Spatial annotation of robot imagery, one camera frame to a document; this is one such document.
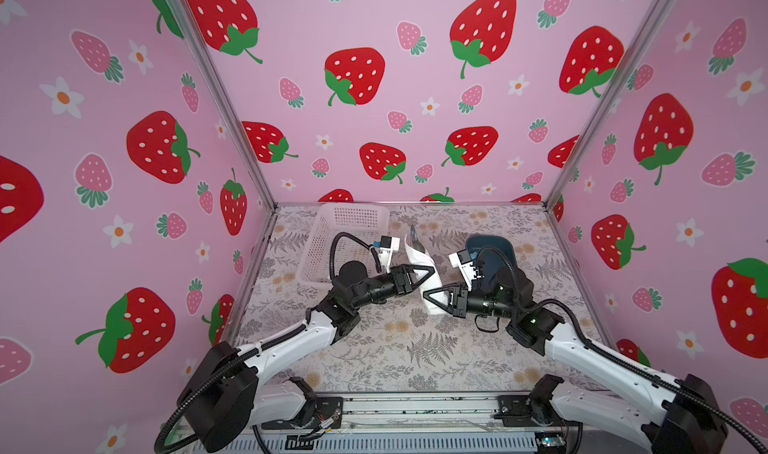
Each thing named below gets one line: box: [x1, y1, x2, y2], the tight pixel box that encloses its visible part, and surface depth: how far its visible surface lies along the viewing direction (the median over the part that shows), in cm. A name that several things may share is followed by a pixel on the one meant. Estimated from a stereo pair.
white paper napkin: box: [404, 235, 450, 315], surface depth 68 cm
